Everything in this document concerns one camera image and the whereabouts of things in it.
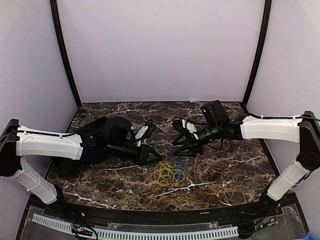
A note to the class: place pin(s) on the black compartment tray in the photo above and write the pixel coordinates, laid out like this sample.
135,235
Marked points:
66,167

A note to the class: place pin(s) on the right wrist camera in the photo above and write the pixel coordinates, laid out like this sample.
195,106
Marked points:
186,128

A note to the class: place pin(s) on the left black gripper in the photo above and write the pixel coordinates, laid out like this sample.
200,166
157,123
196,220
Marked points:
143,159

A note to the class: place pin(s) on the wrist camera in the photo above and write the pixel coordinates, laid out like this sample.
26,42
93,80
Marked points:
145,132
186,128

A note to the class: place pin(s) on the blue object at corner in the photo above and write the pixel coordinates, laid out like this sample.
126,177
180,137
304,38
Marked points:
310,236

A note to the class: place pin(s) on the right black frame post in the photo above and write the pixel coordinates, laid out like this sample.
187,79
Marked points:
258,53

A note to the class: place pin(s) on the white slotted cable duct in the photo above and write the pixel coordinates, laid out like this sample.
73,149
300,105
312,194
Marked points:
134,232

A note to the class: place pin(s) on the left black frame post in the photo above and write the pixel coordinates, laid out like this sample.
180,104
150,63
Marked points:
63,51

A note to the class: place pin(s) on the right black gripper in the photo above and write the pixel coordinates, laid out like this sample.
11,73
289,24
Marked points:
193,149

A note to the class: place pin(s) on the black front rail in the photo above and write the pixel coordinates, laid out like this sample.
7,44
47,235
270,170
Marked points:
288,213

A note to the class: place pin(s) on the black frame post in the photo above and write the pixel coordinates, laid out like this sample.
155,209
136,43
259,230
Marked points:
258,53
63,51

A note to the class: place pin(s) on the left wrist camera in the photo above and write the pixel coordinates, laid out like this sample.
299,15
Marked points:
145,132

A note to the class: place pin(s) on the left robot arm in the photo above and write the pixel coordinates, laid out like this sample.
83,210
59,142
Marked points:
92,143

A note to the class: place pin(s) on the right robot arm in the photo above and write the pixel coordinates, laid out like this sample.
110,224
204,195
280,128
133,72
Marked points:
300,129

